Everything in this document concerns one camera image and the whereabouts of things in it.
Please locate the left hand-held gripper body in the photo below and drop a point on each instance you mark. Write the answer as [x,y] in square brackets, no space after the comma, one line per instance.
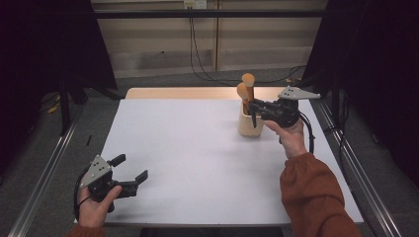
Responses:
[95,171]

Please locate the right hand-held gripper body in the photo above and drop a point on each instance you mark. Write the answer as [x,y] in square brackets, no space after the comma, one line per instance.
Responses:
[285,113]

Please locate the cream ceramic cup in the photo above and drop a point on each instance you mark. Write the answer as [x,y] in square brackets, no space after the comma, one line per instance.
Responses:
[247,126]

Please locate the small makeup brush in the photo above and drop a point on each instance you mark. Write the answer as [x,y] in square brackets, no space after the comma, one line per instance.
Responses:
[242,91]

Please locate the person's right hand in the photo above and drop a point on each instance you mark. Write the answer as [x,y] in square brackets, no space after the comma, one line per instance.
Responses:
[293,140]

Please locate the person's left hand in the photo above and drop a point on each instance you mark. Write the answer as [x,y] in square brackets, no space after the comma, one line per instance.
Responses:
[92,212]

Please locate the small black floor object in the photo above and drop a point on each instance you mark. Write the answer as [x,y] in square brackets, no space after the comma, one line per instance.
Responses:
[89,140]

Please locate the black metal stand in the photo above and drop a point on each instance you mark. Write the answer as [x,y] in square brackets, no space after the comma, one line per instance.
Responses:
[64,108]

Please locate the wooden table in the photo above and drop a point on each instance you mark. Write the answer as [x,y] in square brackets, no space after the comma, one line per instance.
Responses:
[181,93]

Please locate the black curtain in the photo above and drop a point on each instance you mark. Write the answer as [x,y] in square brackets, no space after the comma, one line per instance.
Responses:
[378,65]
[33,49]

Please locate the black horizontal bar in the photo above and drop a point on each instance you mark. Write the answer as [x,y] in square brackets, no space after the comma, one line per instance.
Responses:
[148,14]

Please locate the aluminium floor rail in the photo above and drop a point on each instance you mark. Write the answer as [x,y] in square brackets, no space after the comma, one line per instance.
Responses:
[42,184]
[369,191]

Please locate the vertical wall strip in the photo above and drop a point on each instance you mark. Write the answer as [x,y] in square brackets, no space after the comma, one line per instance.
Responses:
[216,39]

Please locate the white wall socket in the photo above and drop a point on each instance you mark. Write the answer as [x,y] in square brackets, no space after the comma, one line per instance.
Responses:
[197,4]

